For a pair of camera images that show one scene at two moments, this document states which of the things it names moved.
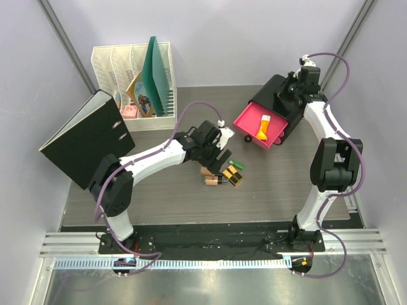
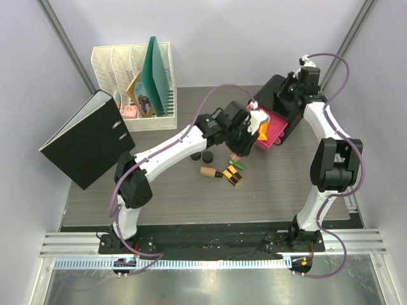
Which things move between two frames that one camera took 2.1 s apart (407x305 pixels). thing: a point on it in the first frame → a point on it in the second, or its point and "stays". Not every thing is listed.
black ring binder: (95, 129) stays
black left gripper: (213, 164) → (243, 148)
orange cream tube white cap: (265, 122) stays
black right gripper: (290, 79) stays
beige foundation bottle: (211, 180) → (234, 157)
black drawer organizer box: (288, 107) stays
